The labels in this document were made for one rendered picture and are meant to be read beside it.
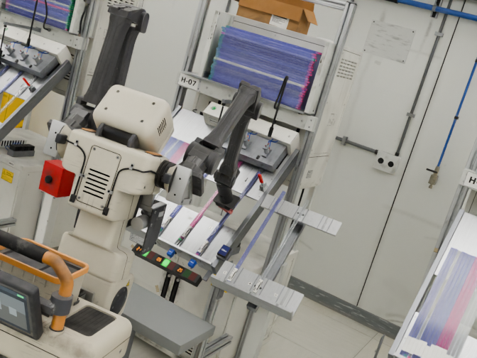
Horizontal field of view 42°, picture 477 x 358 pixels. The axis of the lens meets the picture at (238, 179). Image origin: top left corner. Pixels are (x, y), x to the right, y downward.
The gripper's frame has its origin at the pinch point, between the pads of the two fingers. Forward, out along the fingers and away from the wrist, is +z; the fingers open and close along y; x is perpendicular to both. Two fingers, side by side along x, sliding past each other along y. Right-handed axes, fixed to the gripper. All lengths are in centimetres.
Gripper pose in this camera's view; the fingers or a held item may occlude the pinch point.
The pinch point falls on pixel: (229, 212)
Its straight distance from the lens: 272.6
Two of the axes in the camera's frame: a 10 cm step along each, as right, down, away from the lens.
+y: -8.4, -3.4, 4.3
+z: 1.3, 6.4, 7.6
